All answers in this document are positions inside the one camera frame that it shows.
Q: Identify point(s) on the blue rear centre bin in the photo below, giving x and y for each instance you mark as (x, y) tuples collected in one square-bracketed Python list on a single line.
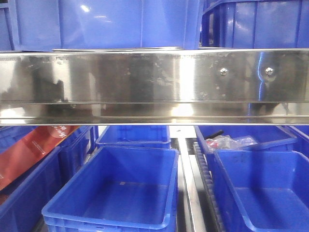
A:
[(153, 136)]

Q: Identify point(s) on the clear plastic bag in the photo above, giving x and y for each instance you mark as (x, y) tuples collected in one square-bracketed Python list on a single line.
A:
[(228, 143)]

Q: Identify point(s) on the blue front centre bin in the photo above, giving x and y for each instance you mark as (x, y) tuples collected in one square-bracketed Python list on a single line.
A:
[(121, 189)]

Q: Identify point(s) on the blue rear left bin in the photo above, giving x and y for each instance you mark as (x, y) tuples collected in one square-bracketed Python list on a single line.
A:
[(75, 149)]

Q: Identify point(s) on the blue rear right bin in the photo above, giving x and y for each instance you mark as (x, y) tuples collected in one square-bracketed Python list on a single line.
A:
[(270, 138)]

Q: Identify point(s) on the red cardboard box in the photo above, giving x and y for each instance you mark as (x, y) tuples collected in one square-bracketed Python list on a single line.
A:
[(29, 150)]

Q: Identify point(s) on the steel shelf divider bar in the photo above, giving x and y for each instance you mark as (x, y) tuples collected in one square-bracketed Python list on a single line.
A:
[(189, 212)]

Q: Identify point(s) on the blue front right bin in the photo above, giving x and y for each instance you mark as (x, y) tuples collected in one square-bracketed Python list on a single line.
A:
[(262, 191)]

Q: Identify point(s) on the blue upper right crate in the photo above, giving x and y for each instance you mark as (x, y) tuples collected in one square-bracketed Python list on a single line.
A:
[(255, 24)]

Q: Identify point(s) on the large blue upper bin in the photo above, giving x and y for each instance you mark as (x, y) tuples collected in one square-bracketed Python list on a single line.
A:
[(44, 25)]

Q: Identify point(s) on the blue far left upper bin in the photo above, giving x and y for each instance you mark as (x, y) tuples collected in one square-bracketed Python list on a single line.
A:
[(6, 38)]

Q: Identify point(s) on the stainless steel shelf rail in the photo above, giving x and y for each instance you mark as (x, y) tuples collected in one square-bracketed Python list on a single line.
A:
[(154, 86)]

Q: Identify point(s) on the black toothed rail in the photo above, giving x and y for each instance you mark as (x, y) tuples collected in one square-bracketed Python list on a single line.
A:
[(208, 187)]

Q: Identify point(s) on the left rail screw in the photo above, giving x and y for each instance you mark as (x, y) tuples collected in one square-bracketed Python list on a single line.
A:
[(223, 71)]

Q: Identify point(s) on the rail screw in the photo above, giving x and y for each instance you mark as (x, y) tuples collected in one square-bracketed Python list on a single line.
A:
[(269, 71), (223, 71)]

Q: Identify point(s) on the right rail screw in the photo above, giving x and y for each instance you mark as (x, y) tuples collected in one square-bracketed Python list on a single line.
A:
[(269, 71)]

